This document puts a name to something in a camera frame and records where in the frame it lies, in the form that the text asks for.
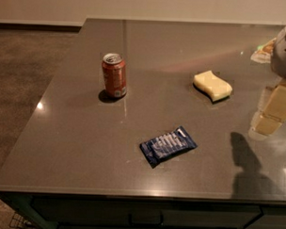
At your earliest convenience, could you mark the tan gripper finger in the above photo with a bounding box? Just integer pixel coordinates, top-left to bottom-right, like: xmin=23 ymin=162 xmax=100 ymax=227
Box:
xmin=251 ymin=79 xmax=286 ymax=136

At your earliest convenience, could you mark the yellow sponge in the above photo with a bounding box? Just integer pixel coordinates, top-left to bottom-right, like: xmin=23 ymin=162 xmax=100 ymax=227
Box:
xmin=193 ymin=71 xmax=232 ymax=102

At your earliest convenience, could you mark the red coke can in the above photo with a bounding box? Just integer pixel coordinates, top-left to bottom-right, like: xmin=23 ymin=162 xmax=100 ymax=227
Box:
xmin=102 ymin=53 xmax=127 ymax=99

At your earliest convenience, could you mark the orange green snack bag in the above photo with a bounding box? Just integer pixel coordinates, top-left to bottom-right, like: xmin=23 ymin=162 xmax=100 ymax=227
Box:
xmin=250 ymin=38 xmax=276 ymax=64

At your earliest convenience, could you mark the blue snack packet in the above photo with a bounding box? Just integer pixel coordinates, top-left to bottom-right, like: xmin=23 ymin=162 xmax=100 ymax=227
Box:
xmin=139 ymin=126 xmax=198 ymax=168

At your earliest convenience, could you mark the dark cabinet drawer front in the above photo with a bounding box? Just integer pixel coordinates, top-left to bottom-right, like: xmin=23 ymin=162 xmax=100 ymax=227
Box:
xmin=32 ymin=198 xmax=286 ymax=229

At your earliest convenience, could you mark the black drawer handle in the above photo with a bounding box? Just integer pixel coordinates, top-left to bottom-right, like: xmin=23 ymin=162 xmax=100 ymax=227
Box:
xmin=128 ymin=213 xmax=164 ymax=227

